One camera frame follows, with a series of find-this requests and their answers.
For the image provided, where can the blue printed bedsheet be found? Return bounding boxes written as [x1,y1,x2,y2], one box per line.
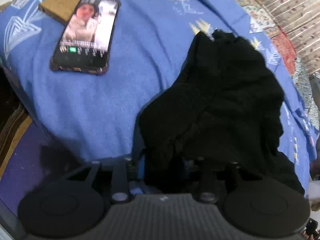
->
[1,0,317,187]

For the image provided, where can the tan leather wallet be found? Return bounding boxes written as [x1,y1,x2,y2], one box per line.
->
[39,0,80,26]

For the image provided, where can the purple floor mat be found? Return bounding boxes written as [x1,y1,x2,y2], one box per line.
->
[0,119,83,215]

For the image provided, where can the red patterned quilt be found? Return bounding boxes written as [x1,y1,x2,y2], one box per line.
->
[235,0,319,127]

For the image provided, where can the smartphone with lit screen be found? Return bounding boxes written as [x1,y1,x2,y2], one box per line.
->
[50,0,121,75]

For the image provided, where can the black pants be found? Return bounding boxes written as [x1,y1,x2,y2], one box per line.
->
[139,30,305,193]

